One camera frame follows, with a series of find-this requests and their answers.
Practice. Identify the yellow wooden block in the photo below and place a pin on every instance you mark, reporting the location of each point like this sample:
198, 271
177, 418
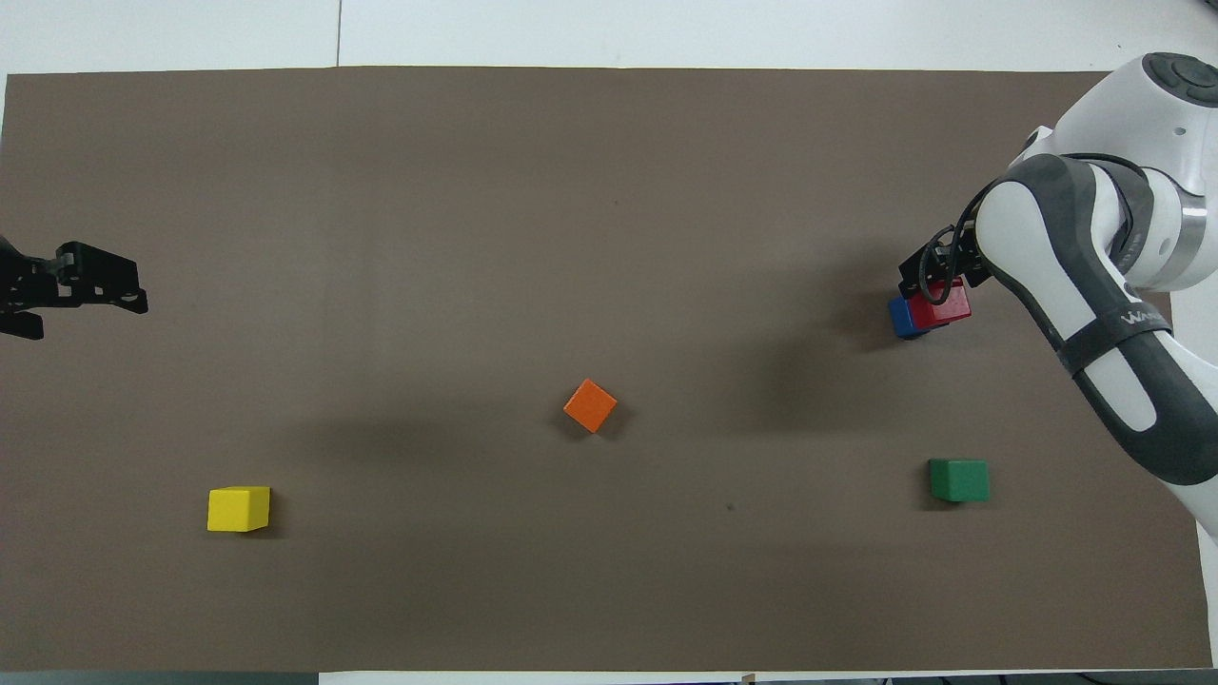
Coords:
238, 509

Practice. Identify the green wooden block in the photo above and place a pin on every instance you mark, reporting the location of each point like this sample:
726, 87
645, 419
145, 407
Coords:
959, 480

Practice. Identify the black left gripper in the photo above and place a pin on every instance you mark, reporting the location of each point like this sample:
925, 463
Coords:
29, 285

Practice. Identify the orange wooden block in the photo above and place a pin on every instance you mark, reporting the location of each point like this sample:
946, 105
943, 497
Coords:
590, 405

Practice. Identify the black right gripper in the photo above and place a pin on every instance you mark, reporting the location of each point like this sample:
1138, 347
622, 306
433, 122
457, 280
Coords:
975, 257

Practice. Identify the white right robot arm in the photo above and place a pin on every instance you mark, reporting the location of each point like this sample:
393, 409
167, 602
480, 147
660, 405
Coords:
1056, 257

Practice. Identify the red wooden block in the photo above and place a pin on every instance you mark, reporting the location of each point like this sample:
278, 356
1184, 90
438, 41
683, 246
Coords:
944, 304

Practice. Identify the blue wooden block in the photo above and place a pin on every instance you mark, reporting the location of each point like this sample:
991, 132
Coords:
901, 319

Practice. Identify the brown table mat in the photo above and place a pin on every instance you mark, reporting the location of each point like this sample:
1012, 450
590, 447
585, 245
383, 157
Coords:
609, 209

